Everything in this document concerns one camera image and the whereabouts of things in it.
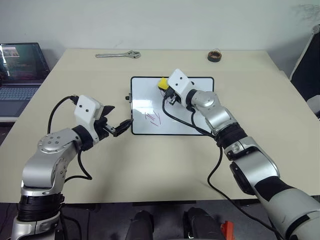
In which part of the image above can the yellow whiteboard eraser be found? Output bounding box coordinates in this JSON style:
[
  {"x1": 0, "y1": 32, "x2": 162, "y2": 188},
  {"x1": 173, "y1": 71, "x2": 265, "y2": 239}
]
[{"x1": 157, "y1": 77, "x2": 169, "y2": 91}]

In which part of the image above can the dark rounded shape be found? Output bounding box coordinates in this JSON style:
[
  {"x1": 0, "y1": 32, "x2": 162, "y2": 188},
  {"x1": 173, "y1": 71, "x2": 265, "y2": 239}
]
[{"x1": 183, "y1": 207, "x2": 224, "y2": 240}]

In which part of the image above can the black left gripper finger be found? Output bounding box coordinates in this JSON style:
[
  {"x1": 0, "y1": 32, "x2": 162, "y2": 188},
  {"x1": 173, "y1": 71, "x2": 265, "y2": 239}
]
[
  {"x1": 101, "y1": 105, "x2": 116, "y2": 118},
  {"x1": 113, "y1": 119, "x2": 134, "y2": 138}
]

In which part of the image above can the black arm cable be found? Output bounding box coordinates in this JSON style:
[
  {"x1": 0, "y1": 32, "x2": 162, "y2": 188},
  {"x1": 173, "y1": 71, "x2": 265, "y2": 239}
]
[
  {"x1": 161, "y1": 95, "x2": 286, "y2": 240},
  {"x1": 47, "y1": 95, "x2": 93, "y2": 181}
]

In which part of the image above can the black chair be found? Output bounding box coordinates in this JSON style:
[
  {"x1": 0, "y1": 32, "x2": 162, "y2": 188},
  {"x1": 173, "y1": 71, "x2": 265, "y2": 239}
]
[{"x1": 289, "y1": 24, "x2": 320, "y2": 101}]

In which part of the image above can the open grey laptop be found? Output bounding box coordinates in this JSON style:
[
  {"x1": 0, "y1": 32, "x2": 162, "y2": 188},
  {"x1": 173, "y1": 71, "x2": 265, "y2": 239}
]
[{"x1": 0, "y1": 42, "x2": 51, "y2": 118}]

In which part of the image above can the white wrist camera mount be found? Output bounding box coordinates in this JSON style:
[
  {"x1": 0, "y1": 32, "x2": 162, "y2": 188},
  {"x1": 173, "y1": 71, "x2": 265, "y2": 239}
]
[
  {"x1": 74, "y1": 94, "x2": 104, "y2": 146},
  {"x1": 167, "y1": 68, "x2": 196, "y2": 105}
]

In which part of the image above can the silver adjustable wrench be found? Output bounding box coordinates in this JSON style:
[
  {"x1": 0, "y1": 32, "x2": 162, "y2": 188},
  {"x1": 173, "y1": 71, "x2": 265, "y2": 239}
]
[{"x1": 95, "y1": 49, "x2": 141, "y2": 60}]

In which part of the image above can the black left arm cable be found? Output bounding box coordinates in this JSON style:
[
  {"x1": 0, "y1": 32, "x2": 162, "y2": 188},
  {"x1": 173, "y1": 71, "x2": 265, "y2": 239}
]
[{"x1": 47, "y1": 95, "x2": 93, "y2": 181}]

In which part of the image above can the black framed whiteboard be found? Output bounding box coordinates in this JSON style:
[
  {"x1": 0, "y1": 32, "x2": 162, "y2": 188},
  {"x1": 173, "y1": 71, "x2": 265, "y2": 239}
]
[{"x1": 125, "y1": 76, "x2": 215, "y2": 136}]

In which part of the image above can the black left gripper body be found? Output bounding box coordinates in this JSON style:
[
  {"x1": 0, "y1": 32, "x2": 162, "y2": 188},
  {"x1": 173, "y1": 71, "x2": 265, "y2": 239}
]
[{"x1": 93, "y1": 109, "x2": 118, "y2": 142}]

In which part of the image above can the black tape roll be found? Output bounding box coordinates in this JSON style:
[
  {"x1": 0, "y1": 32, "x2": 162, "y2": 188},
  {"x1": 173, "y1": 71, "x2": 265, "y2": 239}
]
[{"x1": 207, "y1": 50, "x2": 223, "y2": 64}]

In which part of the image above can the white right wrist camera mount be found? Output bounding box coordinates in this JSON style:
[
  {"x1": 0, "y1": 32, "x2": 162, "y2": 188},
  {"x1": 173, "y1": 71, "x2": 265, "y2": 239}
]
[{"x1": 167, "y1": 68, "x2": 196, "y2": 105}]

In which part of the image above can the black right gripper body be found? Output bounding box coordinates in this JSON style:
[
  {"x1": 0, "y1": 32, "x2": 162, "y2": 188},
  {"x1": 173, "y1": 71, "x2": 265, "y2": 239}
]
[{"x1": 162, "y1": 86, "x2": 183, "y2": 106}]

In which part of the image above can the red plastic object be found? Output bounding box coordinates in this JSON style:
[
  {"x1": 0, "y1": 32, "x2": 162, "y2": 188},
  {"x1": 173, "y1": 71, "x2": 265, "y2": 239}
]
[{"x1": 220, "y1": 220, "x2": 236, "y2": 240}]

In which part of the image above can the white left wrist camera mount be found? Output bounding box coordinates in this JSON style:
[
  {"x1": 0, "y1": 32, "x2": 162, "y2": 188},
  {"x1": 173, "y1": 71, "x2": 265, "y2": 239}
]
[{"x1": 74, "y1": 94, "x2": 104, "y2": 146}]

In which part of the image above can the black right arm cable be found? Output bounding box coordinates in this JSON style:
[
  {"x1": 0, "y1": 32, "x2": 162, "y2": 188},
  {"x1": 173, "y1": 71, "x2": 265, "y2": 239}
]
[{"x1": 161, "y1": 95, "x2": 286, "y2": 240}]

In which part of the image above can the grey rounded object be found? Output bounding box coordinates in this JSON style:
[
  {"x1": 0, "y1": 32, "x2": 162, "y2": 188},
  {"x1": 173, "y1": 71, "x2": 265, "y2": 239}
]
[{"x1": 305, "y1": 94, "x2": 320, "y2": 119}]

